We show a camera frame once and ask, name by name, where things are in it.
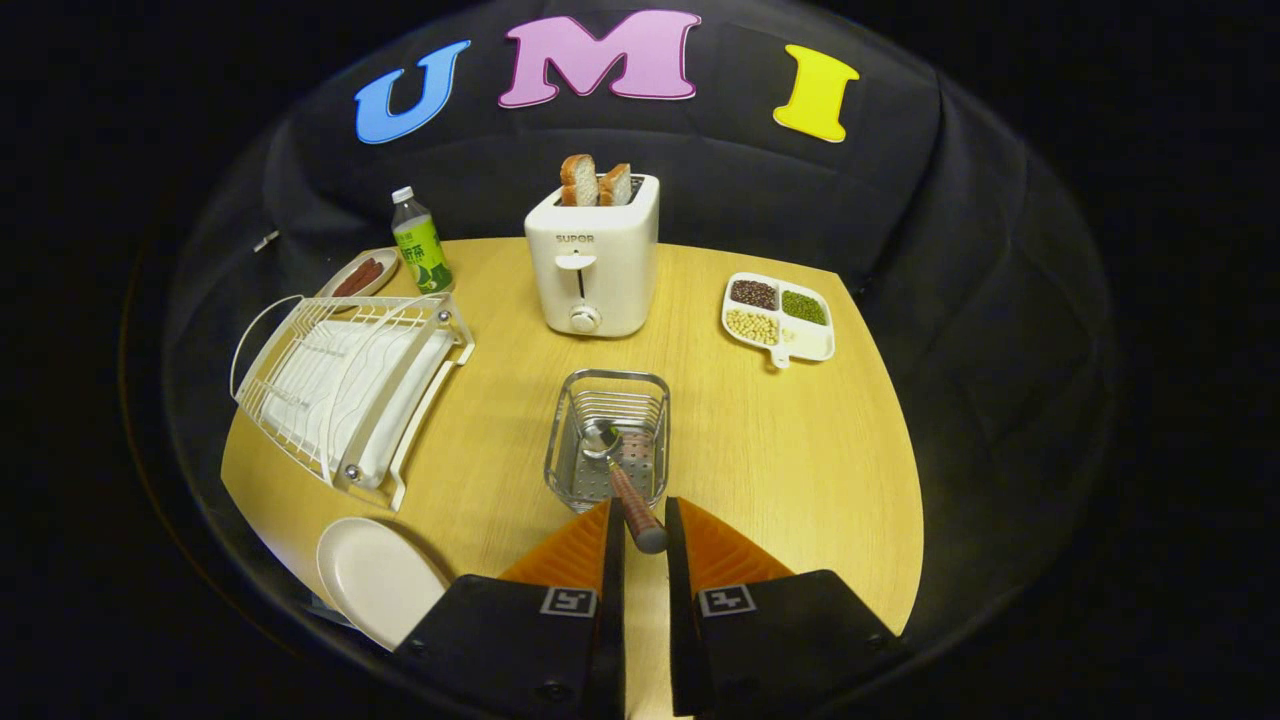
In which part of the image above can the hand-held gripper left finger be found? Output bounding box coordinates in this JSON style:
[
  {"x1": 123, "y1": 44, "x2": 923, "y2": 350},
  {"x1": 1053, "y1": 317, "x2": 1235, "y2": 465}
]
[{"x1": 392, "y1": 498, "x2": 627, "y2": 720}]

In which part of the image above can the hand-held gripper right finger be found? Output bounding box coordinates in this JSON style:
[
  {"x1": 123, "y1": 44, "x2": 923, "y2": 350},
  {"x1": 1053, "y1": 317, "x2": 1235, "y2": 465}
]
[{"x1": 664, "y1": 496, "x2": 901, "y2": 719}]

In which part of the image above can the metal spoon with reddish handle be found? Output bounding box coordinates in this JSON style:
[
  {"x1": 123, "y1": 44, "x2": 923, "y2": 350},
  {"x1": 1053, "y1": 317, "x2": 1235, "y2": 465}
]
[{"x1": 581, "y1": 418, "x2": 669, "y2": 555}]

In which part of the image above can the metal wire basket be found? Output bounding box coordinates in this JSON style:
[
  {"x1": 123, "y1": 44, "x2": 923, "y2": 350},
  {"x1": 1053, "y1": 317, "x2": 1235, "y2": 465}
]
[{"x1": 543, "y1": 369, "x2": 672, "y2": 514}]

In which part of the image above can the white plate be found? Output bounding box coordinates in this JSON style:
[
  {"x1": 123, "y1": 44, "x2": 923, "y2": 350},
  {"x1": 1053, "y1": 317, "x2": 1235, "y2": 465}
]
[{"x1": 316, "y1": 516, "x2": 453, "y2": 653}]

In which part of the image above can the white wire dish rack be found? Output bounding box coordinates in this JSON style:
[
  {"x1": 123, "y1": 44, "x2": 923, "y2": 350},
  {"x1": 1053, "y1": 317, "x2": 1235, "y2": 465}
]
[{"x1": 229, "y1": 292, "x2": 477, "y2": 513}]

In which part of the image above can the white divided dish with beans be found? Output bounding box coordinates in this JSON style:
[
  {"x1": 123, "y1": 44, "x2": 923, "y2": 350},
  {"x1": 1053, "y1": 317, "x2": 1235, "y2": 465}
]
[{"x1": 720, "y1": 271, "x2": 837, "y2": 370}]

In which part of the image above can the small grey plate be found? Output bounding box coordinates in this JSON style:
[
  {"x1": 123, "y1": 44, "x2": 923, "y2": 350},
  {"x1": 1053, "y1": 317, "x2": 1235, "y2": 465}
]
[{"x1": 318, "y1": 247, "x2": 403, "y2": 301}]

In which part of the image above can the white toaster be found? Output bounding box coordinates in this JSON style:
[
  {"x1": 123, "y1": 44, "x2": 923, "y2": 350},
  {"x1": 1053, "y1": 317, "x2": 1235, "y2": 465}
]
[{"x1": 524, "y1": 173, "x2": 661, "y2": 339}]

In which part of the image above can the green label plastic bottle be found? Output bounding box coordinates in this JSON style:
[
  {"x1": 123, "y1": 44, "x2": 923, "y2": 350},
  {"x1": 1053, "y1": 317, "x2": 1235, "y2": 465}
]
[{"x1": 390, "y1": 186, "x2": 455, "y2": 295}]

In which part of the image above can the black backdrop cloth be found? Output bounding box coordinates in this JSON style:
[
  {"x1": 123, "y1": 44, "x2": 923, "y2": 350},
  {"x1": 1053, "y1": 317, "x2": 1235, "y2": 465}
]
[{"x1": 120, "y1": 0, "x2": 1116, "y2": 651}]

